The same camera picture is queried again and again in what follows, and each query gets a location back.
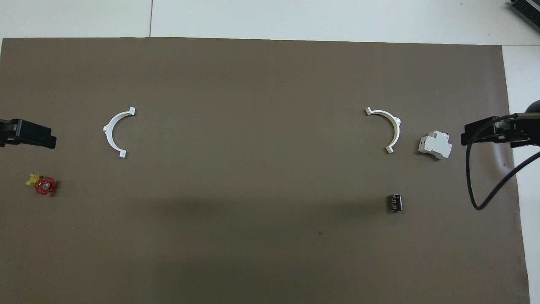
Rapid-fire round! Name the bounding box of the red-handled yellow valve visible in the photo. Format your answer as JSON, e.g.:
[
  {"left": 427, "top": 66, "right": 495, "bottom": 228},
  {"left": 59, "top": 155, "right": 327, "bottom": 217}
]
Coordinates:
[{"left": 26, "top": 172, "right": 57, "bottom": 196}]

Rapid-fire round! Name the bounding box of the grey ribbed device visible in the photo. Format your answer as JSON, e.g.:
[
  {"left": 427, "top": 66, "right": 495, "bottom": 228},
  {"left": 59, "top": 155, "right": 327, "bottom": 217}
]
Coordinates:
[{"left": 508, "top": 0, "right": 540, "bottom": 22}]

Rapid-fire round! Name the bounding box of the white circuit breaker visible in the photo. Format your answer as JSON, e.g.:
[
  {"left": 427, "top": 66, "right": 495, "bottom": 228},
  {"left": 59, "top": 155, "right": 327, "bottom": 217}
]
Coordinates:
[{"left": 418, "top": 131, "right": 453, "bottom": 160}]

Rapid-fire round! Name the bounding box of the white half pipe clamp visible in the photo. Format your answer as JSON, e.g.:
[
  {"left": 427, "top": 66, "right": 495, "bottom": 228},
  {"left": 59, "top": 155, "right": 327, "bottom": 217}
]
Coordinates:
[
  {"left": 365, "top": 107, "right": 402, "bottom": 153},
  {"left": 103, "top": 107, "right": 136, "bottom": 158}
]

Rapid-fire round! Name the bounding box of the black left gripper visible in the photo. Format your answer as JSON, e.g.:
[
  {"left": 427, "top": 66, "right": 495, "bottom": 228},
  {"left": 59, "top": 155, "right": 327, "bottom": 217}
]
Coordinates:
[{"left": 0, "top": 119, "right": 57, "bottom": 149}]

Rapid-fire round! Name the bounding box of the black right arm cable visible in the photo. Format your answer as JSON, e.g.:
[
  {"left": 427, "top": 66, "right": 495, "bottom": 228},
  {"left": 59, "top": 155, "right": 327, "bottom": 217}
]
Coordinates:
[{"left": 465, "top": 113, "right": 540, "bottom": 211}]

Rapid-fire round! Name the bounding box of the brown table mat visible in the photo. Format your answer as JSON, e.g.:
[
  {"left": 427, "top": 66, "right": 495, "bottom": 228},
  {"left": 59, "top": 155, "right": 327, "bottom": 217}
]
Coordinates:
[{"left": 0, "top": 37, "right": 531, "bottom": 304}]

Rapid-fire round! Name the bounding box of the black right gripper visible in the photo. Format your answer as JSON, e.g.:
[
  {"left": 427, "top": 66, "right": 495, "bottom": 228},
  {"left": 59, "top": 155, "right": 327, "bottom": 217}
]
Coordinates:
[{"left": 461, "top": 115, "right": 530, "bottom": 148}]

